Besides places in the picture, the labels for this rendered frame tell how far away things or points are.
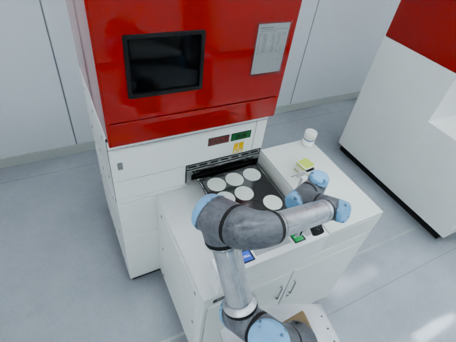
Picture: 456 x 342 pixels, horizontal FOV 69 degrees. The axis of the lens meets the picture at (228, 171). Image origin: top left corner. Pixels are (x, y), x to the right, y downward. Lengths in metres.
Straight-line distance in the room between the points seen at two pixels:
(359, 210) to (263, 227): 0.97
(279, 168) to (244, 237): 1.00
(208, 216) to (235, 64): 0.74
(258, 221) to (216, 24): 0.77
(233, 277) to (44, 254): 1.87
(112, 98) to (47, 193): 1.87
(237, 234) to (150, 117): 0.72
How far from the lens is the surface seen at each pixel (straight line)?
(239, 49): 1.40
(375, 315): 2.65
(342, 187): 1.82
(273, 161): 1.82
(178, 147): 1.60
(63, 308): 2.44
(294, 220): 0.93
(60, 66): 2.93
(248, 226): 0.83
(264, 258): 1.41
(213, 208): 0.89
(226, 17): 1.32
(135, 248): 2.08
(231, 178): 1.76
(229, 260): 0.99
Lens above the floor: 2.13
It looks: 43 degrees down
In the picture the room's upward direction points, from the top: 9 degrees clockwise
